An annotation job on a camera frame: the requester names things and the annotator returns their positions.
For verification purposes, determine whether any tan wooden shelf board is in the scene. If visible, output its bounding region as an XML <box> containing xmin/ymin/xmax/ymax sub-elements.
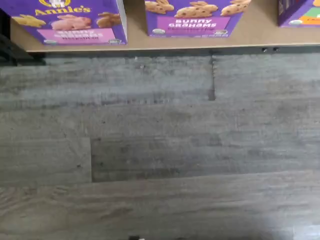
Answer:
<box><xmin>9</xmin><ymin>0</ymin><xmax>320</xmax><ymax>54</ymax></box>

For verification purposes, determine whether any purple Annie's bunny grahams box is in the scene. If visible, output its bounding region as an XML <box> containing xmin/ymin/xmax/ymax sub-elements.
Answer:
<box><xmin>144</xmin><ymin>0</ymin><xmax>252</xmax><ymax>38</ymax></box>

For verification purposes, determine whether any purple Annie's box pink patch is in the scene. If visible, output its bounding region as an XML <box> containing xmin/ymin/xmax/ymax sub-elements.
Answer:
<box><xmin>0</xmin><ymin>0</ymin><xmax>129</xmax><ymax>46</ymax></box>

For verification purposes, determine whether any black metal shelf rack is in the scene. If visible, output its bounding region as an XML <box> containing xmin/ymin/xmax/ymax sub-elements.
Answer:
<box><xmin>0</xmin><ymin>7</ymin><xmax>47</xmax><ymax>68</ymax></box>

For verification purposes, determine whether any purple Annie's hidden veggies box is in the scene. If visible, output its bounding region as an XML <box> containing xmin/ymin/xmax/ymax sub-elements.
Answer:
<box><xmin>276</xmin><ymin>0</ymin><xmax>320</xmax><ymax>28</ymax></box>

